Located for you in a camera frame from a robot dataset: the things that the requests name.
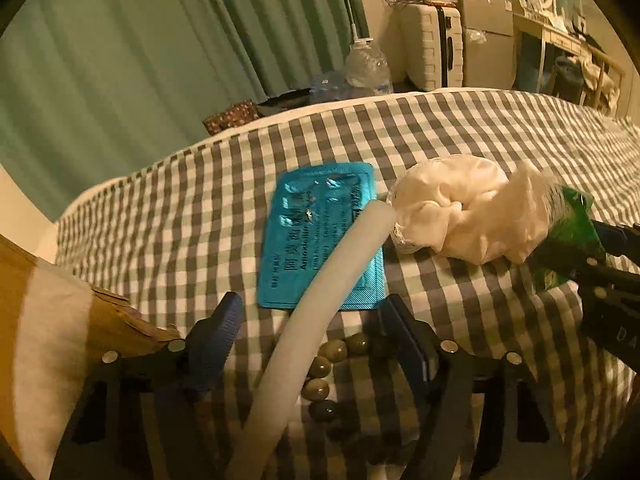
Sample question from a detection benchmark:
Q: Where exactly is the dark flat item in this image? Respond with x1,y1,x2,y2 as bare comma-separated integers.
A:
257,89,314,112

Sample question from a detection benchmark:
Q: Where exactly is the light wooden desk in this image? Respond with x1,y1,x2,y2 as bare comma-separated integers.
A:
511,10,627,112

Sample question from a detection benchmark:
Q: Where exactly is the blue blister pack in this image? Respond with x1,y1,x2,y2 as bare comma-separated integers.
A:
256,161,389,312

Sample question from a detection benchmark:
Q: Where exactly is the olive bead bracelet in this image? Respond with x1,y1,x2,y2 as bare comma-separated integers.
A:
299,332,401,456

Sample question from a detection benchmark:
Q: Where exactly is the green curtain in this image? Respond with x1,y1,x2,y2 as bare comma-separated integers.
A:
0,0,372,222

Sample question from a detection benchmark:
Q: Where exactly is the crumpled white plastic bag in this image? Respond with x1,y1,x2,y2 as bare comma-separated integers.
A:
386,156,567,266

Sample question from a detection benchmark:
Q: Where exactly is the green medicine box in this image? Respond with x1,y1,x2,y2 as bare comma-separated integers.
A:
531,185,609,294

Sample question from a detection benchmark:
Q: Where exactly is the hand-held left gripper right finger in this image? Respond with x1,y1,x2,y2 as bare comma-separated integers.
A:
379,294,576,480

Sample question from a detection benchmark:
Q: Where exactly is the checked bed sheet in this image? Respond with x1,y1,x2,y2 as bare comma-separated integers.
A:
54,87,640,480

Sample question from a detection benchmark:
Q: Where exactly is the white foam tube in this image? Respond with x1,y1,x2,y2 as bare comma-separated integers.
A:
225,200,397,480

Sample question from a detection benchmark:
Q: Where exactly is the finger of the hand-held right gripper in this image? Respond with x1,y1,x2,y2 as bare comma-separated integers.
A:
591,219,640,262
532,245,640,292

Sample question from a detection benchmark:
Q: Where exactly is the white ribbed suitcase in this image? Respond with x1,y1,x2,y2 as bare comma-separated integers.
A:
399,2,467,93

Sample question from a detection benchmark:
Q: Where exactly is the brown cardboard box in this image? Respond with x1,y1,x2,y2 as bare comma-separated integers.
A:
0,232,182,480

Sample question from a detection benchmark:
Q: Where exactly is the grey small fridge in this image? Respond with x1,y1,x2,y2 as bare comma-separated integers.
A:
456,0,517,92

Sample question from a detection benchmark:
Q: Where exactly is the large clear water bottle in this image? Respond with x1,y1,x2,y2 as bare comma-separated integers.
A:
344,37,394,97

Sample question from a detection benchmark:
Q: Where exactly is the patterned brown pouch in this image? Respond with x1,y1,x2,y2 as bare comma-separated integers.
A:
202,99,260,136

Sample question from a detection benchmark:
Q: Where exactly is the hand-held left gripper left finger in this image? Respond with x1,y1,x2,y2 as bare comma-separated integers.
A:
50,291,245,480

